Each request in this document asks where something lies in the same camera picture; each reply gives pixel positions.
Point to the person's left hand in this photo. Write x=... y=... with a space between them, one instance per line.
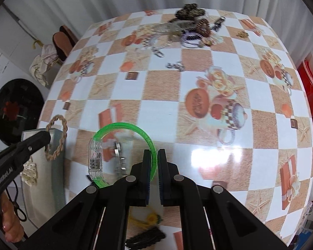
x=11 y=221

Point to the brown hair claw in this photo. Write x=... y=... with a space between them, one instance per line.
x=204 y=27

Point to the small silver charm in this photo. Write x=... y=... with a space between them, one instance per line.
x=176 y=66

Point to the shallow grey cardboard box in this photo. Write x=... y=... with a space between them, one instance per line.
x=41 y=187

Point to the black and silver clip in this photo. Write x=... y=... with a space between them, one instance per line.
x=218 y=23

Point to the brown slippers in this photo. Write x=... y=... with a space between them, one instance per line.
x=61 y=43

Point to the cream cloth bag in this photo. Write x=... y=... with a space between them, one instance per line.
x=43 y=62

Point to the small gold brooch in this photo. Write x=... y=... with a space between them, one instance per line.
x=241 y=34

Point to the black rectangular hair clip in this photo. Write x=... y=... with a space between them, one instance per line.
x=146 y=238

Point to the silver metal clip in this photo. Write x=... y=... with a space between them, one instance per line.
x=118 y=158

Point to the checkered printed tablecloth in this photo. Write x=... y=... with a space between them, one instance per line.
x=167 y=96

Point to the red plastic stool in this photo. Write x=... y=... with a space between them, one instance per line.
x=311 y=78

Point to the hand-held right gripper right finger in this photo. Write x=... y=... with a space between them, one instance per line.
x=161 y=168

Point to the white washing machine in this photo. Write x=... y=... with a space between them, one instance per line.
x=18 y=109

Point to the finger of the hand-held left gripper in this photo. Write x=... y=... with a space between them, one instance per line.
x=34 y=140

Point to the cream polka dot scrunchie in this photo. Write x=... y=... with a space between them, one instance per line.
x=30 y=174

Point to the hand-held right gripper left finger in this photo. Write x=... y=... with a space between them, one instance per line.
x=147 y=168

